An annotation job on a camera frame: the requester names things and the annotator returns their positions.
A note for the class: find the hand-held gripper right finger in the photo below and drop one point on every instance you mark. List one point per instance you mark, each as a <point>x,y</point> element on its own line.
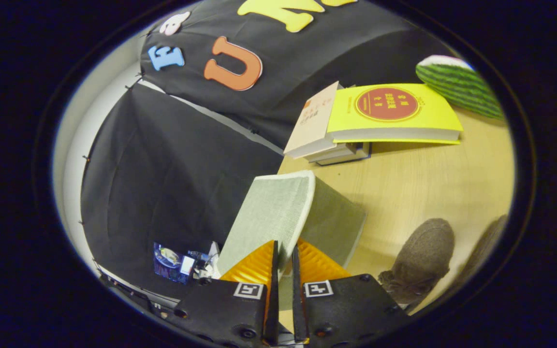
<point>297,299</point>

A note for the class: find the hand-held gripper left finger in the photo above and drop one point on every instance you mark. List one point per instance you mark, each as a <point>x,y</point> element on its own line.
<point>273,299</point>

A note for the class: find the grey-green fabric storage box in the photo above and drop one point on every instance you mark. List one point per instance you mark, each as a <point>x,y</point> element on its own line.
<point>273,208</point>

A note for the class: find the brown fuzzy shoe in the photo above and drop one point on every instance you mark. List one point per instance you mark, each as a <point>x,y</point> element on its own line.
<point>423,256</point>
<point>486,241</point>

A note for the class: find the blue printed packet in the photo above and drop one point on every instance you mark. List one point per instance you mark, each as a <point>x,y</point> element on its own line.
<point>172,261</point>

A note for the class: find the white book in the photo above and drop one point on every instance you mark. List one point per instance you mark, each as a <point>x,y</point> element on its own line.
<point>331,151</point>

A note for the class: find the beige book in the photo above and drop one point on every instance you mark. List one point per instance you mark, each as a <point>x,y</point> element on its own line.
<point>315,121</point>

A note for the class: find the yellow book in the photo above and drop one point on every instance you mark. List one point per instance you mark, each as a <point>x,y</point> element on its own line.
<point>389,111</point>

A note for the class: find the watermelon plush toy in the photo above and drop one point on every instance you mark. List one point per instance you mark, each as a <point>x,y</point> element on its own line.
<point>457,84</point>

